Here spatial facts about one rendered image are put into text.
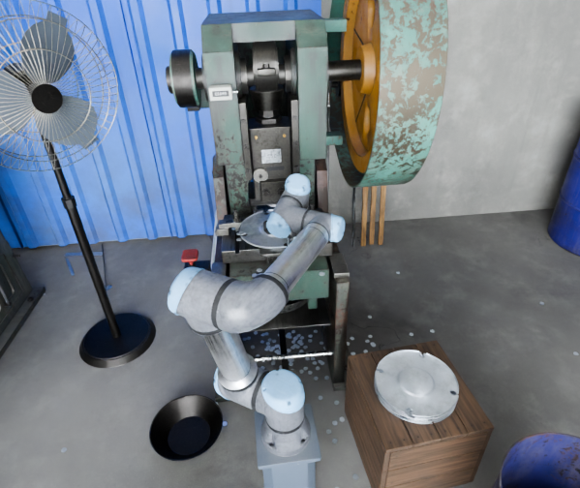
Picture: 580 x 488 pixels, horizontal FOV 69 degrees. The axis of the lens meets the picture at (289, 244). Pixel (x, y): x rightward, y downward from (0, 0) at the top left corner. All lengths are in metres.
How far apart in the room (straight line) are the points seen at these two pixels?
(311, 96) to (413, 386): 1.06
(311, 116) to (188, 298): 0.82
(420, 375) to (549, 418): 0.74
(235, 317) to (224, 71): 0.84
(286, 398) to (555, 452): 0.85
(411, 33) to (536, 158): 2.42
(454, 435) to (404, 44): 1.20
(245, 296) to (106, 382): 1.51
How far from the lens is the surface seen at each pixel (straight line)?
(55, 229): 3.37
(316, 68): 1.47
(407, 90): 1.26
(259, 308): 0.91
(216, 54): 1.45
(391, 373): 1.67
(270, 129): 1.56
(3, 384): 2.57
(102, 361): 2.39
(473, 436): 1.66
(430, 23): 1.29
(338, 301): 1.71
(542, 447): 1.61
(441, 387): 1.67
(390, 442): 1.55
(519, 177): 3.57
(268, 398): 1.22
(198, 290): 0.94
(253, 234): 1.65
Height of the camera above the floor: 1.65
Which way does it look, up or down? 33 degrees down
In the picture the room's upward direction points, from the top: 2 degrees counter-clockwise
